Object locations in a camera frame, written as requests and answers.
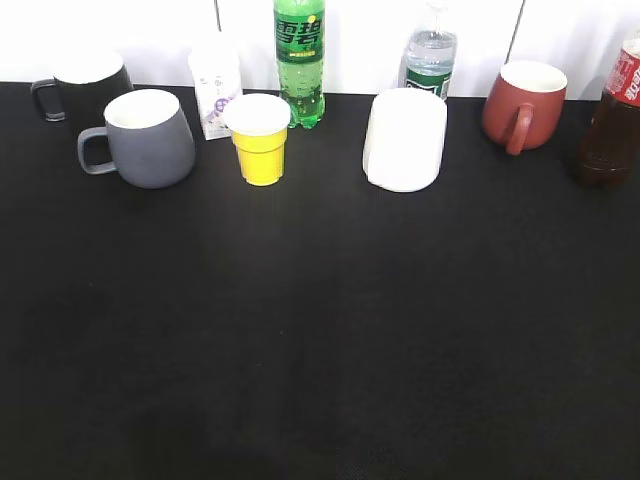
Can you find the yellow paper cup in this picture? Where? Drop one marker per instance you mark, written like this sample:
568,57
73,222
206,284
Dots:
259,128

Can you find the green sprite bottle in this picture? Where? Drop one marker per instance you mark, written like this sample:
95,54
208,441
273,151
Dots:
299,33

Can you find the white mug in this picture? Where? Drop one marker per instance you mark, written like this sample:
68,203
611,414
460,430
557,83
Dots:
404,141

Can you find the grey mug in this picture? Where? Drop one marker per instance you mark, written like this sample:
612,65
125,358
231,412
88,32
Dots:
150,142

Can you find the white milk carton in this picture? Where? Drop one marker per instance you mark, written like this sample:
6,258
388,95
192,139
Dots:
215,69

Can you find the clear water bottle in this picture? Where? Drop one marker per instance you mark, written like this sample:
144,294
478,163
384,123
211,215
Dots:
429,55

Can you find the red mug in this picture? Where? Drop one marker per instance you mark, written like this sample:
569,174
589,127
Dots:
523,108

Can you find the black mug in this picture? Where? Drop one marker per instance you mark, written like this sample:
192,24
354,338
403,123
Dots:
86,80

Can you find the cola bottle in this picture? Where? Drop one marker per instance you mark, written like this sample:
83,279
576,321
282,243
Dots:
608,151

